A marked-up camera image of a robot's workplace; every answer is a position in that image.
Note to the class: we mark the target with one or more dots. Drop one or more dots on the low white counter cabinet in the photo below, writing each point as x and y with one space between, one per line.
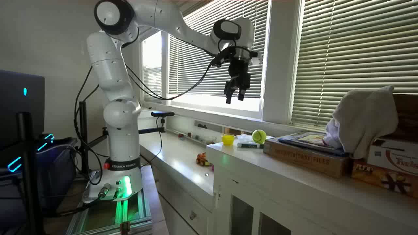
178 174

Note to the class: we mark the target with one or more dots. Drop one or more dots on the yellow-green tennis ball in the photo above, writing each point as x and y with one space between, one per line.
259 136

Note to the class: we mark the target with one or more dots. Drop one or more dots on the black stereo camera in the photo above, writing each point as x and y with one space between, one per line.
162 114

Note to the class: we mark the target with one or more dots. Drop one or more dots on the black monitor panel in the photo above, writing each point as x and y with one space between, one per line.
21 104

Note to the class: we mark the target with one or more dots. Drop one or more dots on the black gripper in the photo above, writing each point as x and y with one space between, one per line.
238 72

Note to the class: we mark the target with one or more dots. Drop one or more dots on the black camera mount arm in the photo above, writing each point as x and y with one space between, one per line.
151 129

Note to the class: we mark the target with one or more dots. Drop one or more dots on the orange tiger toy car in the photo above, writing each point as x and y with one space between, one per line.
203 159

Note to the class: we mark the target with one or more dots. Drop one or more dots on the brown patterned box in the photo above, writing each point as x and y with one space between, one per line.
383 178

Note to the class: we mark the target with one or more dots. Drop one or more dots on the black tripod pole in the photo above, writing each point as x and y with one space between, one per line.
30 174

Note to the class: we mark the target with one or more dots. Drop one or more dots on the white paper towel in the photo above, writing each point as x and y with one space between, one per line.
243 138

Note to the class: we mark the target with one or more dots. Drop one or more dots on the metal robot base platform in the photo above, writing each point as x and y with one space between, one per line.
100 217

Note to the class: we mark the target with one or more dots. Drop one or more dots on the small yellow cup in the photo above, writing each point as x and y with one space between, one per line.
228 140

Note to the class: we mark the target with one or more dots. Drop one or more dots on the dark computer case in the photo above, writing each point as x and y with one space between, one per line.
57 170

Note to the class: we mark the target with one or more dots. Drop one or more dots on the dark magazine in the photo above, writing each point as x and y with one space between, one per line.
314 145

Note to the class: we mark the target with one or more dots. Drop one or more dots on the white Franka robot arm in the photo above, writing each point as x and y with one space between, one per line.
109 65

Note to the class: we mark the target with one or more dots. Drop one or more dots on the brown wooden table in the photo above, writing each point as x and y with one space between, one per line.
152 191

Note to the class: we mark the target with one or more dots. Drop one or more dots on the tall white cabinet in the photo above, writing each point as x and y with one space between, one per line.
305 196

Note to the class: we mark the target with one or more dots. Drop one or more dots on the small brown orange object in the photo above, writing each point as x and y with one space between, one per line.
126 228

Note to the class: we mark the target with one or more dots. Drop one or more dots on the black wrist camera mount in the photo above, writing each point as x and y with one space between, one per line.
226 55

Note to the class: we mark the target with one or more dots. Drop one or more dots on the slatted window blind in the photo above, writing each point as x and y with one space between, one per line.
357 56
209 73

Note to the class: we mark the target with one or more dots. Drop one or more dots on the dark brown box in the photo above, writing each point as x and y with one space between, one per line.
407 115

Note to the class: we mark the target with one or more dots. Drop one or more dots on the white box red print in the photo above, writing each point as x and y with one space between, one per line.
394 158

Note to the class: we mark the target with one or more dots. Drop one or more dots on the green Expo marker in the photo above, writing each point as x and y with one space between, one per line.
249 146

